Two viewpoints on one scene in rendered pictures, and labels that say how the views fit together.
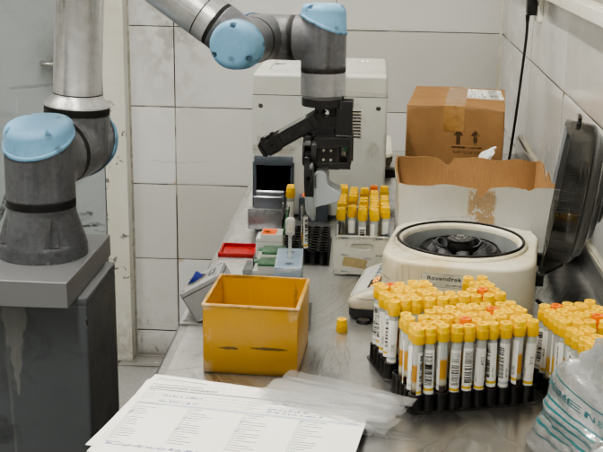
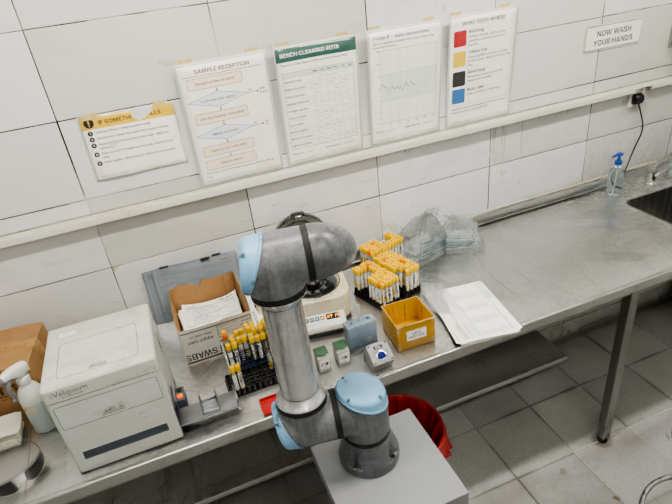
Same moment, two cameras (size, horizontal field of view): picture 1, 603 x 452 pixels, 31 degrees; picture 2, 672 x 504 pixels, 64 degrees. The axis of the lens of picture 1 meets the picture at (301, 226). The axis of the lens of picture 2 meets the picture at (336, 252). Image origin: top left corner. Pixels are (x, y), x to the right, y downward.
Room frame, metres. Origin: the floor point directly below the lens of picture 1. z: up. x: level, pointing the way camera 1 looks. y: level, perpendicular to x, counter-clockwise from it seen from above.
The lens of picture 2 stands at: (2.15, 1.28, 2.03)
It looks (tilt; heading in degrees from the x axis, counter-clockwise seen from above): 30 degrees down; 249
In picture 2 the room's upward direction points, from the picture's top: 7 degrees counter-clockwise
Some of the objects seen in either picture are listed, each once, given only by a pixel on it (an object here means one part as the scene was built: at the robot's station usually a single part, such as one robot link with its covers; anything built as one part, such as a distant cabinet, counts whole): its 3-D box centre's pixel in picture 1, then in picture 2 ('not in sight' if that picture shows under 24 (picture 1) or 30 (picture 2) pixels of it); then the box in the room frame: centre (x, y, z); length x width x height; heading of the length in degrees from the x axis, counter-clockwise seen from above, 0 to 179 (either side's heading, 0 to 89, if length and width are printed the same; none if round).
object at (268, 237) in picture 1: (270, 248); not in sight; (1.83, 0.05, 0.92); 0.05 x 0.04 x 0.06; 85
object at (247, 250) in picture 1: (238, 249); (272, 404); (1.95, 0.12, 0.88); 0.07 x 0.07 x 0.01; 86
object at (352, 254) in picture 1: (362, 239); (256, 348); (1.93, -0.11, 0.91); 0.20 x 0.10 x 0.07; 176
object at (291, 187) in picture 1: (306, 221); (251, 367); (1.97, -0.01, 0.93); 0.17 x 0.09 x 0.11; 177
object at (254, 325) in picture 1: (257, 324); (408, 323); (1.45, 0.06, 0.93); 0.13 x 0.13 x 0.10; 83
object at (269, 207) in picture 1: (269, 203); (202, 407); (2.14, 0.06, 0.92); 0.21 x 0.07 x 0.05; 176
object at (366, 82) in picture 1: (321, 134); (120, 382); (2.33, -0.04, 1.03); 0.31 x 0.27 x 0.30; 176
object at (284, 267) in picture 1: (289, 288); (360, 333); (1.60, 0.02, 0.92); 0.10 x 0.07 x 0.10; 178
